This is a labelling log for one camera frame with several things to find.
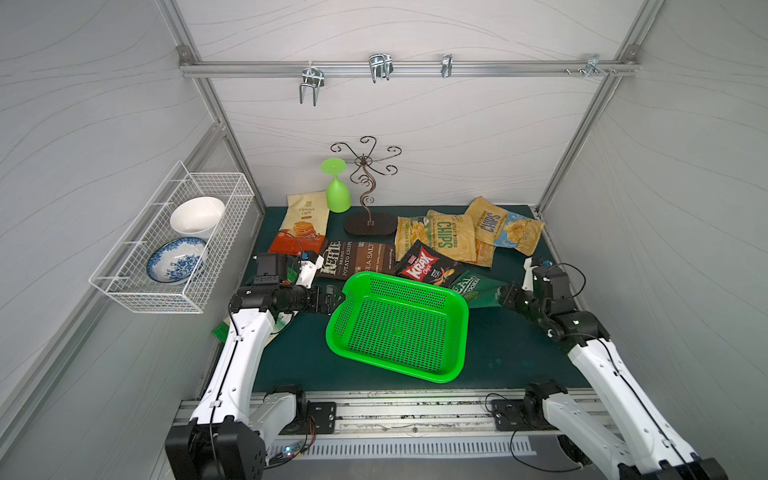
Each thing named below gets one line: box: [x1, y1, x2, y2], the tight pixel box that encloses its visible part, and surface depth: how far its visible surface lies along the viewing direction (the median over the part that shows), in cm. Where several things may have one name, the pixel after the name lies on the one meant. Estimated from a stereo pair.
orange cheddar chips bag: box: [268, 191, 330, 256], surface depth 114 cm
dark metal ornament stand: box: [330, 135, 402, 237], surface depth 100 cm
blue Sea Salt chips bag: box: [465, 196, 545, 257], surface depth 114 cm
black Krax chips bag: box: [395, 239, 466, 286], surface depth 104 cm
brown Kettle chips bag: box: [317, 240, 397, 281], surface depth 106 cm
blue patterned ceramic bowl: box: [146, 237, 207, 284], surface depth 65 cm
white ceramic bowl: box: [170, 196, 226, 235], surface depth 72 cm
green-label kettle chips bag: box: [395, 209, 477, 262], surface depth 110 cm
